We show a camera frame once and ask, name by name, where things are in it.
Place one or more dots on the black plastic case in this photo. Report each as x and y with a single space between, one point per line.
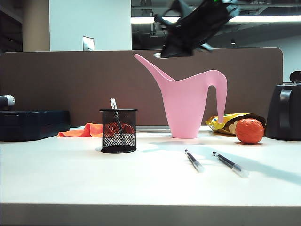
35 126

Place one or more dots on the metal wall plate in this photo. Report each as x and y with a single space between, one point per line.
88 43

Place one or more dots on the black mesh pen basket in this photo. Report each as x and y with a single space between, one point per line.
118 144

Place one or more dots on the yellow potato chips bag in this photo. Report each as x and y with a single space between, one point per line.
217 123

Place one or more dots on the small black ceiling lamp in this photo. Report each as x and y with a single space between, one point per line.
233 42

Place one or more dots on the pink plastic watering can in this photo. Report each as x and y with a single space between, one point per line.
184 106

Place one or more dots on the white ceiling light strip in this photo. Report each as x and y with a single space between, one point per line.
270 18

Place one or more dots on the orange round fruit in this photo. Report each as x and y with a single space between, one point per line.
249 131

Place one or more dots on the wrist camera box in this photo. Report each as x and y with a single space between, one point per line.
183 5

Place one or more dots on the brown desk partition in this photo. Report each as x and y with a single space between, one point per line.
70 82

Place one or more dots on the grey white cylindrical tool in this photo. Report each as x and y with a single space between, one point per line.
5 101

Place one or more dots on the black plastic kettle jug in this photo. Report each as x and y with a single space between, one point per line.
284 117

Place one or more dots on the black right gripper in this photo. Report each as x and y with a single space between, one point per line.
202 21

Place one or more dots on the orange cloth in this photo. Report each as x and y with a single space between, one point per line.
90 131

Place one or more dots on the black round knob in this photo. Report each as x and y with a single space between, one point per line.
295 76

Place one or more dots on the black gel pen clear cap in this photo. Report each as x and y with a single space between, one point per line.
230 164
113 103
194 160

